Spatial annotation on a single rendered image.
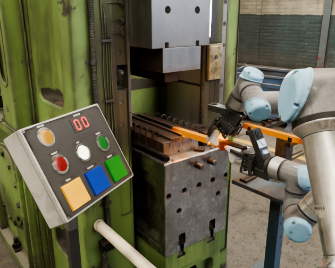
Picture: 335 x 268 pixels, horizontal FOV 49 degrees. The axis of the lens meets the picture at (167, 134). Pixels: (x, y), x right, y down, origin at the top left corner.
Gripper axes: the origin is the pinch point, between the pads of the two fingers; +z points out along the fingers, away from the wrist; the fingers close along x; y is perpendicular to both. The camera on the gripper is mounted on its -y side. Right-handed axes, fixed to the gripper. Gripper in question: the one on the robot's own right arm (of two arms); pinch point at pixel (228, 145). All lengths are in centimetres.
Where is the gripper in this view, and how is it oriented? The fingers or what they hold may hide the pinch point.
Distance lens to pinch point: 140.9
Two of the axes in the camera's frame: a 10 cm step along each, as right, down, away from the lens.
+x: 7.8, -2.0, 5.9
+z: -6.2, -2.4, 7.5
